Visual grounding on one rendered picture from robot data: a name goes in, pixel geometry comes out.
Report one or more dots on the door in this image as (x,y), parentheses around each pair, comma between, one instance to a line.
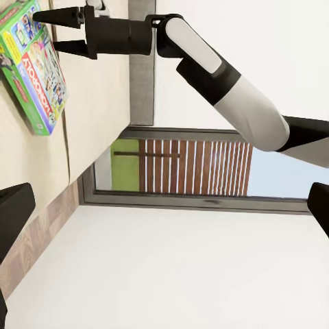
(197,169)

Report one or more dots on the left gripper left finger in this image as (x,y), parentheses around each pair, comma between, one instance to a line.
(16,205)

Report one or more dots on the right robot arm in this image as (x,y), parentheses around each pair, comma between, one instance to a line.
(245,107)

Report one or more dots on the bed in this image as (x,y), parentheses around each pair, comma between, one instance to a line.
(106,96)

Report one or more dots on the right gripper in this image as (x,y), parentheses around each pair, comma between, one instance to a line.
(103,35)

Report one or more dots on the board game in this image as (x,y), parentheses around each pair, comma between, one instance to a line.
(30,63)

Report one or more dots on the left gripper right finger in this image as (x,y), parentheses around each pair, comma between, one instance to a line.
(318,203)

